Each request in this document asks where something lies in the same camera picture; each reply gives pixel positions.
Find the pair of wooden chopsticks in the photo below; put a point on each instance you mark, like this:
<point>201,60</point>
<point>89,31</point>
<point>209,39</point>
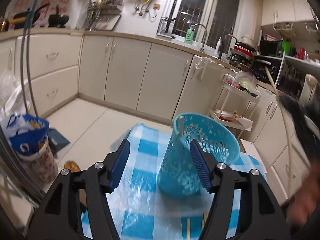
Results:
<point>188,230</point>

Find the floral trash bin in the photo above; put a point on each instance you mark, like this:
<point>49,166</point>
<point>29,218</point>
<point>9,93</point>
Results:
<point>40,162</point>

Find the grey metal frame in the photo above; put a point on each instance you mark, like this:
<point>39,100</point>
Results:
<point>22,177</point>

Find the stack of pans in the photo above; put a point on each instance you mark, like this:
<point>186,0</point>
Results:
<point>241,52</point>

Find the blue plastic bag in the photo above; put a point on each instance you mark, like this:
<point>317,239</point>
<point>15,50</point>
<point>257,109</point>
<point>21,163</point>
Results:
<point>30,140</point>

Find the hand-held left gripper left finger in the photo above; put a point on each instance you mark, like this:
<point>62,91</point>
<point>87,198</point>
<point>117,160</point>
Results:
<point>120,165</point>

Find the white storage box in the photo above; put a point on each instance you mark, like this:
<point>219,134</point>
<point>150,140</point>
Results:
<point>252,152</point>

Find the red bottle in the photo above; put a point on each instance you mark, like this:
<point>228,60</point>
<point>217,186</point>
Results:
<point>302,53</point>

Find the white bottle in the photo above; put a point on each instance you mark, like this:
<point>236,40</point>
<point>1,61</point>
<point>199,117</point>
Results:
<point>218,46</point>

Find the blue checkered plastic tablecloth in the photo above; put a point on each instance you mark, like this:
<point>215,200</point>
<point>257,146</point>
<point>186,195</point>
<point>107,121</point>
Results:
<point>140,180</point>

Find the dark blue dustpan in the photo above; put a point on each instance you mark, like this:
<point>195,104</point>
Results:
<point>58,140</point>

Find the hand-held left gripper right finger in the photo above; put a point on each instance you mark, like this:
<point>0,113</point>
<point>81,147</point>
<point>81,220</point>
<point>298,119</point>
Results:
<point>200,165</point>

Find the white utility cart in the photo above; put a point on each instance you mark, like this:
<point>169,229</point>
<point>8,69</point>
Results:
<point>225,92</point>

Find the black cooking pot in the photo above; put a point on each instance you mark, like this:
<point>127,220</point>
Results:
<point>58,20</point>

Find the black wok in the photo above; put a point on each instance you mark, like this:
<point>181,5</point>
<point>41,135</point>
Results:
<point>30,17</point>

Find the person's right hand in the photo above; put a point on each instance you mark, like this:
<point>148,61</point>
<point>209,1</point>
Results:
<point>305,197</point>

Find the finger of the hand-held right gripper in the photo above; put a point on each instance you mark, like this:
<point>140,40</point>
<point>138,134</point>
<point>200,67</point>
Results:
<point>288,102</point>

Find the cream base cabinets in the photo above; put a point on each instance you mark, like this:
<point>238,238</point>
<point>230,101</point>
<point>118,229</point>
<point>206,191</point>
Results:
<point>62,55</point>

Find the green plastic board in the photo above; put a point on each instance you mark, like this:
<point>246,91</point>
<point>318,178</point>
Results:
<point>286,47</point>

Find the red white plastic bag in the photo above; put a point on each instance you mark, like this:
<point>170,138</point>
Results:
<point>240,121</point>

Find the cream upper cabinets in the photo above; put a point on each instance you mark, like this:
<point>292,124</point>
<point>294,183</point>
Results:
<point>282,7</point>

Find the blue perforated plastic basket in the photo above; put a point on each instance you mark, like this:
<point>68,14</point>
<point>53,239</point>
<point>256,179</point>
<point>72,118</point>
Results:
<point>172,170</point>

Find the blue yellow mop pole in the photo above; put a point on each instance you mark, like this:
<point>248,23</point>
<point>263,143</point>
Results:
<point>35,5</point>

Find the clear plastic bag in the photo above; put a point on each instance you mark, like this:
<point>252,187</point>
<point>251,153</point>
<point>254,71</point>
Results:
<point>10,92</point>

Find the kitchen window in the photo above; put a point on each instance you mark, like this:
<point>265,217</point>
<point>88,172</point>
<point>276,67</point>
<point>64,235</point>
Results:
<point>190,7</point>

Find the beige kitchen countertop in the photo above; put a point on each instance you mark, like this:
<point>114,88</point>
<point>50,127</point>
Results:
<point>140,38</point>

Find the green soap bottle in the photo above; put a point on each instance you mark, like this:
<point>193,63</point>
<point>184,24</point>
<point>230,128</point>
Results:
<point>189,36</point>

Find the grey metal pole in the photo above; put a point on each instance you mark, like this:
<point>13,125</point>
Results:
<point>23,67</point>
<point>31,85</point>

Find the chrome kitchen faucet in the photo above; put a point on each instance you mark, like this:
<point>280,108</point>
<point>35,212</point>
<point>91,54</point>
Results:
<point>204,40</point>

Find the wall utensil rack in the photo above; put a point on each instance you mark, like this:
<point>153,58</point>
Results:
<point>107,10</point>

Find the clear bag of vegetables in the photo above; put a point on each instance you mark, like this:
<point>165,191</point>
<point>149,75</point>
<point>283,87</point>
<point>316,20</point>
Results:
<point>243,80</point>

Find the black bottle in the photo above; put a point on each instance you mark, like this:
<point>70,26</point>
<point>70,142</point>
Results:
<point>222,52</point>

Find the white kitchen appliance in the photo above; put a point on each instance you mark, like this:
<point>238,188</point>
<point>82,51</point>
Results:
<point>308,87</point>

